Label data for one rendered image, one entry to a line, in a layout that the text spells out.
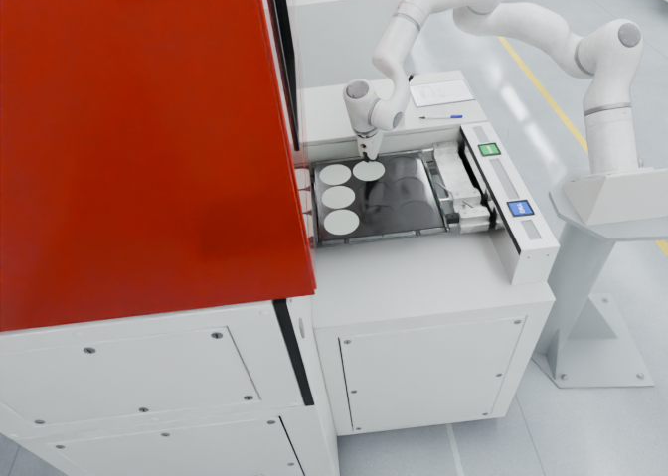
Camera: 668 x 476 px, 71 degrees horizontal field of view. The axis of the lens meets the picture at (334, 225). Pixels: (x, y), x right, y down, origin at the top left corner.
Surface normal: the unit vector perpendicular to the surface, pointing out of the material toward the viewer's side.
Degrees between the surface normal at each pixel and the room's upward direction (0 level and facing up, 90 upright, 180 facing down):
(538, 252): 90
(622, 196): 90
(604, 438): 0
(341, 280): 0
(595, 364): 0
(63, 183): 90
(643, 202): 90
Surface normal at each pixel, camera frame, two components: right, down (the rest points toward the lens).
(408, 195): -0.09, -0.70
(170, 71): 0.08, 0.71
